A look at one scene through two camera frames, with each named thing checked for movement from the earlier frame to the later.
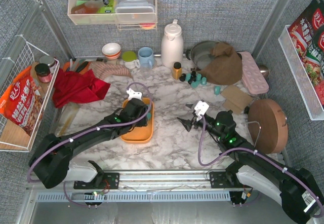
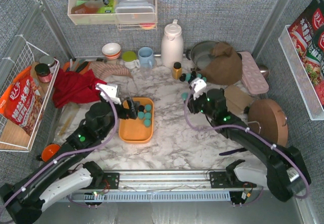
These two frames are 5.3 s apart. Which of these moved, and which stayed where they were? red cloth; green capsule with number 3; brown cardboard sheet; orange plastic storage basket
Moved: green capsule with number 3
Stayed: orange plastic storage basket; red cloth; brown cardboard sheet
